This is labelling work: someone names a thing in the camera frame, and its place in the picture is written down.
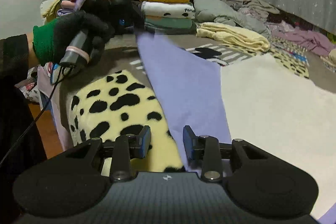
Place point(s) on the folded pink garment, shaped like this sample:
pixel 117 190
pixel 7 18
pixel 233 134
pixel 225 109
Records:
pixel 67 5

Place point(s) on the person's left forearm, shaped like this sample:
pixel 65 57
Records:
pixel 15 56

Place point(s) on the folded green garment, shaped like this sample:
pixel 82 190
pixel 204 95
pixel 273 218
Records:
pixel 168 22

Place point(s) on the cartoon mouse printed blanket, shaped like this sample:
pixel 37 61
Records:
pixel 118 100

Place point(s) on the folded pale lavender garment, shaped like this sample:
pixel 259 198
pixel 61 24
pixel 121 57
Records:
pixel 64 12

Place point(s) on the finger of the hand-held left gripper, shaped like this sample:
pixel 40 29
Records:
pixel 137 19

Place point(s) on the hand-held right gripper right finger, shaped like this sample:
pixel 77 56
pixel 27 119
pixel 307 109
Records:
pixel 188 142

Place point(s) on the floral patterned cloth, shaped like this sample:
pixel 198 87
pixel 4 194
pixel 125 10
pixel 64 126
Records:
pixel 29 87

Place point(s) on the person's left hand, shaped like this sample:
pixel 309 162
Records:
pixel 57 32

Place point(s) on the folded white panda shirt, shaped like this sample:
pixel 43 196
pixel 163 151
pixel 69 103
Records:
pixel 162 9

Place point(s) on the grey padded jacket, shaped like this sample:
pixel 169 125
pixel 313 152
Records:
pixel 223 12

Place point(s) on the cream folded garment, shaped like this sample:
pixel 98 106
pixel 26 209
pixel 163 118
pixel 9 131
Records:
pixel 236 36

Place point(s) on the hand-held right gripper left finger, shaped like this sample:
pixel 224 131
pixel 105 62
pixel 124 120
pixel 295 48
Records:
pixel 146 141

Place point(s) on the person's dark clothing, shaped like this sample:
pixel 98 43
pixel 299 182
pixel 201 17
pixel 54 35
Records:
pixel 15 134

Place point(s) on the purple duvet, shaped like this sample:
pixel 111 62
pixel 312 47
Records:
pixel 307 39

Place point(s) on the lavender and white shirt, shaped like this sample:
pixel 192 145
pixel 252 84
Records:
pixel 189 92

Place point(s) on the lilac bed sheet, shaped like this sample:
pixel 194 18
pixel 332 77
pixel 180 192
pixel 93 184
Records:
pixel 56 113

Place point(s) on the beige crumpled clothes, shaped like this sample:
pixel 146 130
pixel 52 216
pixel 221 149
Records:
pixel 257 5

